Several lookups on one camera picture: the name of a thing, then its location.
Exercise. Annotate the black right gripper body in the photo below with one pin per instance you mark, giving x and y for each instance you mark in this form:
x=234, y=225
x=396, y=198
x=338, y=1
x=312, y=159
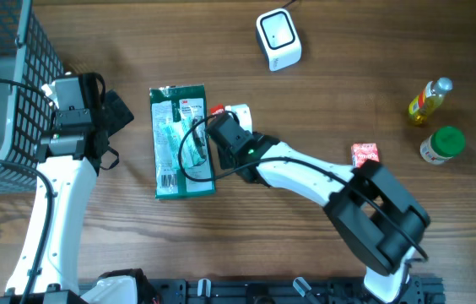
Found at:
x=226, y=160

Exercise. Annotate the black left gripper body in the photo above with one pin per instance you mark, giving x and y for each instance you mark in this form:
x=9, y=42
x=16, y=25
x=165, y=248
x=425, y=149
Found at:
x=110, y=116

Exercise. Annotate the mint green wipes pack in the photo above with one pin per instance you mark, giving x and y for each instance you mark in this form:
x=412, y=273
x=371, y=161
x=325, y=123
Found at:
x=192, y=154

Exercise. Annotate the red Nescafe stick sachet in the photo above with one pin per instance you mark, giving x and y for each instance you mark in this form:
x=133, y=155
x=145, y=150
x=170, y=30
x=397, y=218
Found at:
x=217, y=110

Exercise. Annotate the green 3M sponge package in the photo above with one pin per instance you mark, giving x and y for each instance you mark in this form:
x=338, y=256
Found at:
x=171, y=104

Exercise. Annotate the red tissue pack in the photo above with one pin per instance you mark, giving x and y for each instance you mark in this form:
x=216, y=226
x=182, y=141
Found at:
x=360, y=153

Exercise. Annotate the yellow oil bottle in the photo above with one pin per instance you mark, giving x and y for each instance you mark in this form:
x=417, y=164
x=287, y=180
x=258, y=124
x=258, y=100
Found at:
x=428, y=100

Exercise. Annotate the green lid white jar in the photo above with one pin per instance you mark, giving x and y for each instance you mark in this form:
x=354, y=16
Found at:
x=443, y=145

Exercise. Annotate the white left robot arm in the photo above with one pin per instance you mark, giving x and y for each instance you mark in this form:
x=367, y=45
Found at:
x=50, y=250

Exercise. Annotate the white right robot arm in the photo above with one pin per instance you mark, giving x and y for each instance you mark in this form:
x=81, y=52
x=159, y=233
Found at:
x=376, y=216

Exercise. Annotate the white barcode scanner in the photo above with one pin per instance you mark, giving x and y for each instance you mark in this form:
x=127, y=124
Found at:
x=278, y=39

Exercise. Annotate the black wire basket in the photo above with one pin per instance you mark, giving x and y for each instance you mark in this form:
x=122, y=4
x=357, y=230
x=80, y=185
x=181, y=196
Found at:
x=27, y=61

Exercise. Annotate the black mounting rail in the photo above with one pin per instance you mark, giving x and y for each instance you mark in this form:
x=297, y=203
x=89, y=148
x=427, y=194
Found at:
x=132, y=286

